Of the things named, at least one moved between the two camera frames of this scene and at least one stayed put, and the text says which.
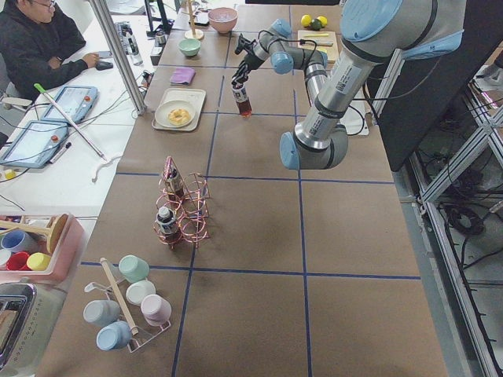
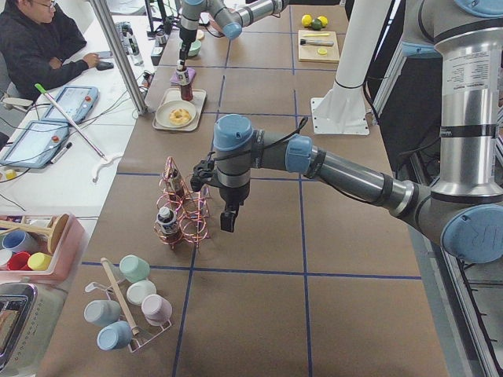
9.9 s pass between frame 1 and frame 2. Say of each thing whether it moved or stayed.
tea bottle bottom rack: stayed
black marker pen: stayed
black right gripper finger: moved
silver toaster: stayed
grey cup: stayed
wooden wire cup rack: stayed
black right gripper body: moved
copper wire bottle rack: stayed
